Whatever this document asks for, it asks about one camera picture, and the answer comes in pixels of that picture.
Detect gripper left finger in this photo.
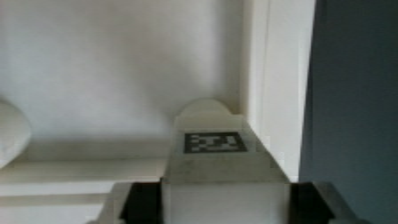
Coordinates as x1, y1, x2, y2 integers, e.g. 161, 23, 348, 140
86, 182, 163, 224

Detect white table leg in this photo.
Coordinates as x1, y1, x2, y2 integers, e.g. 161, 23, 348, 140
161, 99, 289, 224

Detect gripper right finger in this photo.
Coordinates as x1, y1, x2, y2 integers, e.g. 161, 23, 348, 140
287, 182, 371, 224

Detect white square tabletop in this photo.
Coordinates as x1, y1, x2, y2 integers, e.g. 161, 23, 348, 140
0, 0, 316, 224

